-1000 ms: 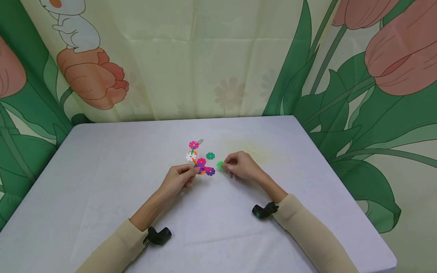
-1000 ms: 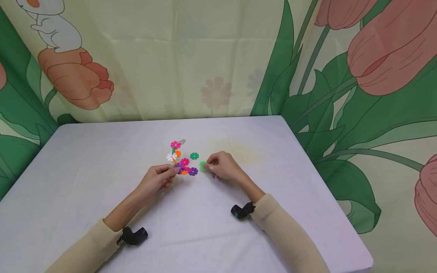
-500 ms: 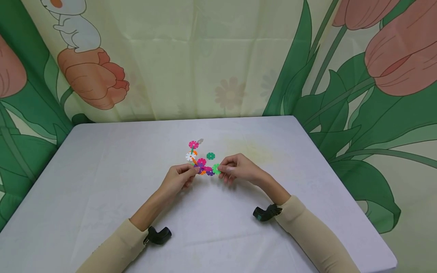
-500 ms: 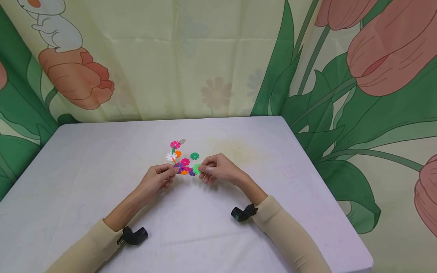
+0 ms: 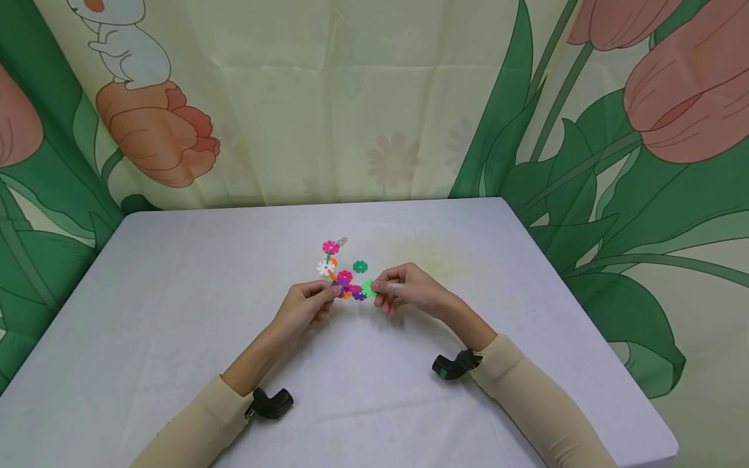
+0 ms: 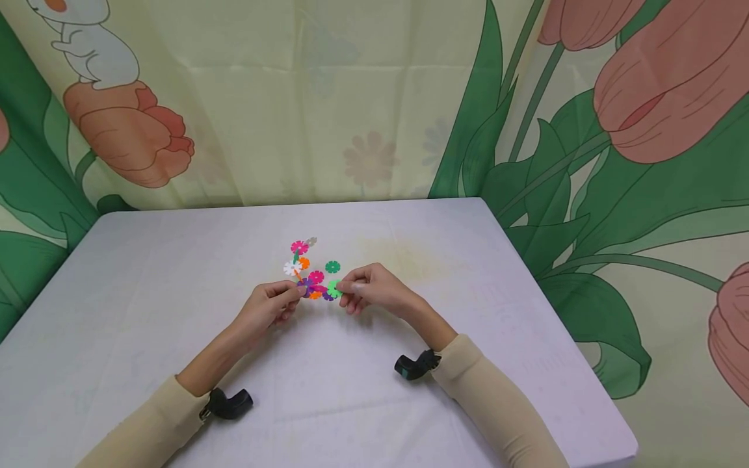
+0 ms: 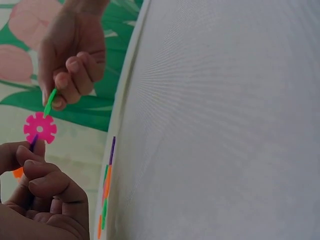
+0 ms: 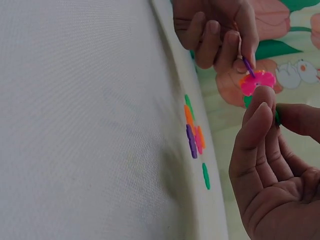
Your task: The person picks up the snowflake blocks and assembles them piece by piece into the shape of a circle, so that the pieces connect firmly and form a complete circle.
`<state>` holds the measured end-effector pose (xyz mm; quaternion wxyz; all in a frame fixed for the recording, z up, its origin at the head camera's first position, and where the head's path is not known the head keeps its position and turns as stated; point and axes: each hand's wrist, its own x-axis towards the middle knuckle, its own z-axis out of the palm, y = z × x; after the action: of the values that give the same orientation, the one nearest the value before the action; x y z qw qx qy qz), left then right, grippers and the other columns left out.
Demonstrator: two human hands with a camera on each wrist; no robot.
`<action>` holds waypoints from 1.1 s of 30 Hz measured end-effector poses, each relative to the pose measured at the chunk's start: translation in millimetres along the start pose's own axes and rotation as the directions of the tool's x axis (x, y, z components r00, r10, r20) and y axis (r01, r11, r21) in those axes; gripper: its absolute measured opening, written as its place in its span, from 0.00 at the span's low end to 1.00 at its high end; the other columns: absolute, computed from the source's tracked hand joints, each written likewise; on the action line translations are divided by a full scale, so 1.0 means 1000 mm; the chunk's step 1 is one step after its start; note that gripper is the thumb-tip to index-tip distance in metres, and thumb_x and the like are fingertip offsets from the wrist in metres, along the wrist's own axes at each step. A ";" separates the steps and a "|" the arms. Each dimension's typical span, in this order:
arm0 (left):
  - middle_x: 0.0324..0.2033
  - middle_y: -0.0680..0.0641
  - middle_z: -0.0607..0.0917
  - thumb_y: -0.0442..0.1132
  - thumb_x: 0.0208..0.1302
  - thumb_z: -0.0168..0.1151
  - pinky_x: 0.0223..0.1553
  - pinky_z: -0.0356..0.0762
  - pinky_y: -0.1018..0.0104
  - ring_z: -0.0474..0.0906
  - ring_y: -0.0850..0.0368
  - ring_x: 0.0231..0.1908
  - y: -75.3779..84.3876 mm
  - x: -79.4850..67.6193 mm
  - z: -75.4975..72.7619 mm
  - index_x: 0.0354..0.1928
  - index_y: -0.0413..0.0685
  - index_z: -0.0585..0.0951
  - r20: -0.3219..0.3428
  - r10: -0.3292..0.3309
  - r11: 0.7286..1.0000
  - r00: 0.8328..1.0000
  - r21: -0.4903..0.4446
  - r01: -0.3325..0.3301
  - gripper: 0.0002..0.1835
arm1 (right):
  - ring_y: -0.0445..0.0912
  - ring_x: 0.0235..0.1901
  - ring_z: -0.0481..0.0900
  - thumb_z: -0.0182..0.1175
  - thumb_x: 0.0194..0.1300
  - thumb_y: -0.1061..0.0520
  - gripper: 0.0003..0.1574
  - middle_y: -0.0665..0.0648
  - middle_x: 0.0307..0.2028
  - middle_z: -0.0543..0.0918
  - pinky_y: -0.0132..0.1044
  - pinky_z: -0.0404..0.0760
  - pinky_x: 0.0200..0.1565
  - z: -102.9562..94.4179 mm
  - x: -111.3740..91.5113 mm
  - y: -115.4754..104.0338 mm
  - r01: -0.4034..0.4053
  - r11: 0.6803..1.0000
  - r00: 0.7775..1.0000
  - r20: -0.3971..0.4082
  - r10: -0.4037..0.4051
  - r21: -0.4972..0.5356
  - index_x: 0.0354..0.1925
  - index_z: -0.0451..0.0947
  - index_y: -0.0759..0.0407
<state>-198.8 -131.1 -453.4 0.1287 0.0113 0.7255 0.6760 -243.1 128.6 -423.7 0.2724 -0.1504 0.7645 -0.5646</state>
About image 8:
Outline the person's right hand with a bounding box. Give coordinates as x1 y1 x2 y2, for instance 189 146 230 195
228 86 320 240

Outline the person's left hand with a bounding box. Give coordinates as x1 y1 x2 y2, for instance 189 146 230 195
172 0 260 75

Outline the pink plastic snowflake disc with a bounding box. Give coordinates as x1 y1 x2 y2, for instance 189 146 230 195
239 71 277 97
194 126 204 155

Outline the green plastic snowflake disc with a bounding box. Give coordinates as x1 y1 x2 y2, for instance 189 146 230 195
201 162 211 191
243 95 282 127
184 94 196 121

